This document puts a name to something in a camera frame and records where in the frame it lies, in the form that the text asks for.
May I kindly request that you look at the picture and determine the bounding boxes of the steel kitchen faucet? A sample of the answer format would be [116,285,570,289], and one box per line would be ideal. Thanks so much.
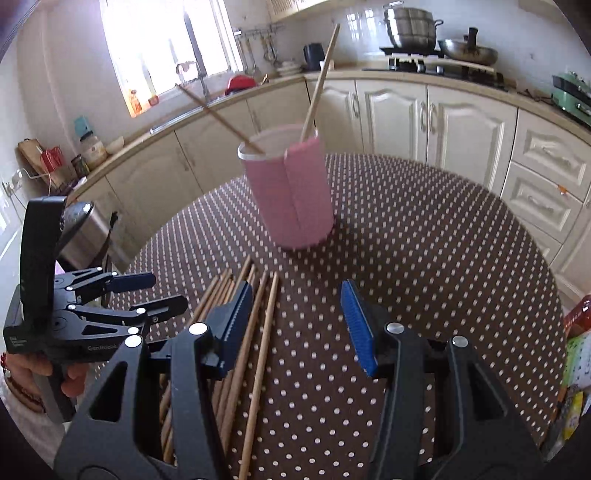
[175,61,211,104]

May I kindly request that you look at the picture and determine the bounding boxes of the grey trash bin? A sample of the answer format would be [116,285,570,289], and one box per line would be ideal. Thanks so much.
[60,200,123,273]

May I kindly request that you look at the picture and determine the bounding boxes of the cream jar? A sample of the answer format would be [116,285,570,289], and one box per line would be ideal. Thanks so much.
[82,135,108,169]

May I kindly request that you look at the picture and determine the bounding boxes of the green electric grill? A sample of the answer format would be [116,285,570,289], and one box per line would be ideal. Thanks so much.
[553,71,591,116]

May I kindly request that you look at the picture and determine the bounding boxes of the red bead bracelet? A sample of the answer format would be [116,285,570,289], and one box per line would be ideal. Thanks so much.
[0,352,47,413]

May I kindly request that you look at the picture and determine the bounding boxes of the beige kitchen countertop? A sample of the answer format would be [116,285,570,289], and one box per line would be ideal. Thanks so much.
[65,65,591,190]

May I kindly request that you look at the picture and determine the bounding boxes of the cream wall cabinets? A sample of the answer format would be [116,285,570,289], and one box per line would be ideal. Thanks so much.
[268,0,324,19]

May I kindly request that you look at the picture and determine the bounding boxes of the wall utensil rail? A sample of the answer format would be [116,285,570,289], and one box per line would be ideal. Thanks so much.
[235,25,283,75]

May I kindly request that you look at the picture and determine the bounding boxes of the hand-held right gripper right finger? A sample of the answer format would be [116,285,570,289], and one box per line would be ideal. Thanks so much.
[340,279,546,480]

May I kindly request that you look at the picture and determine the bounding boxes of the brown polka dot tablecloth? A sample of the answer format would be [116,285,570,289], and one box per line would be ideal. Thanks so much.
[105,152,570,480]

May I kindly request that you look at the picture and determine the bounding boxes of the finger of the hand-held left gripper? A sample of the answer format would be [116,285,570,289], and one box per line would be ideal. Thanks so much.
[55,267,157,305]
[54,296,189,336]

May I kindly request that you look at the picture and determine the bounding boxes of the red snack packet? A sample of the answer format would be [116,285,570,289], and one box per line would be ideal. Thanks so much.
[563,295,591,337]

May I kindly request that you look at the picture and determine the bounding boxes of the wooden cutting board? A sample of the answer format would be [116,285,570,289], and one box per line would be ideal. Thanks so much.
[17,140,51,185]

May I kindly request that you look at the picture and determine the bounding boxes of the steel wok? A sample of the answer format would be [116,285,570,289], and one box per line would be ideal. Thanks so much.
[438,28,499,65]

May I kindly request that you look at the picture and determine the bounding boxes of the red plastic item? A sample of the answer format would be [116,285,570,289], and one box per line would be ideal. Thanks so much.
[41,147,63,174]

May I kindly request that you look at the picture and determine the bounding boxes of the black gas stove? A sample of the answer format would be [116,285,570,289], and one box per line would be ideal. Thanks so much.
[362,53,509,90]

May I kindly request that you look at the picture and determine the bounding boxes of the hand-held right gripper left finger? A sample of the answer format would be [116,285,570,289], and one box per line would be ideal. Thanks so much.
[54,281,254,480]

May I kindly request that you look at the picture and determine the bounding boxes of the steel steamer pot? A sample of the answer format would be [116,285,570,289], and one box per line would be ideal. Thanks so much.
[383,4,444,51]

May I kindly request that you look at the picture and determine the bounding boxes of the green white carton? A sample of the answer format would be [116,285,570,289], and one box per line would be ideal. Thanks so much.
[561,335,591,388]

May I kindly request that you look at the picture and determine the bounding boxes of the cream kitchen base cabinets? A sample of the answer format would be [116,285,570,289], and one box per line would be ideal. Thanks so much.
[69,78,591,296]

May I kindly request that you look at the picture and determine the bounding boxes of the person's left hand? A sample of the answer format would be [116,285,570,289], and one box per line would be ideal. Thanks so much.
[8,353,88,398]

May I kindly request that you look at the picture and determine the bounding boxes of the long wooden chopstick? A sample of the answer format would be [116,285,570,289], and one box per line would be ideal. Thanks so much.
[177,83,265,154]
[300,23,341,143]

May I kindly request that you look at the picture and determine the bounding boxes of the steel kitchen sink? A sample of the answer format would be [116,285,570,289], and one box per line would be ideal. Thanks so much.
[150,92,241,134]

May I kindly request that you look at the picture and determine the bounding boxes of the black electric kettle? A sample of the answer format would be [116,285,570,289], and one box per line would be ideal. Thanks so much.
[303,43,325,71]

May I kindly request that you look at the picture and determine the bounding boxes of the kitchen window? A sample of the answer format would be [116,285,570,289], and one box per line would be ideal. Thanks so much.
[99,0,232,116]

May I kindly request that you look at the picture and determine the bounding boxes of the pile of wooden chopsticks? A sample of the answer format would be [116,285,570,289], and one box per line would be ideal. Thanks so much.
[159,255,280,480]

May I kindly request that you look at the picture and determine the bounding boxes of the pink cup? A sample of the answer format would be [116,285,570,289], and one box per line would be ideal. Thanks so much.
[238,124,334,251]

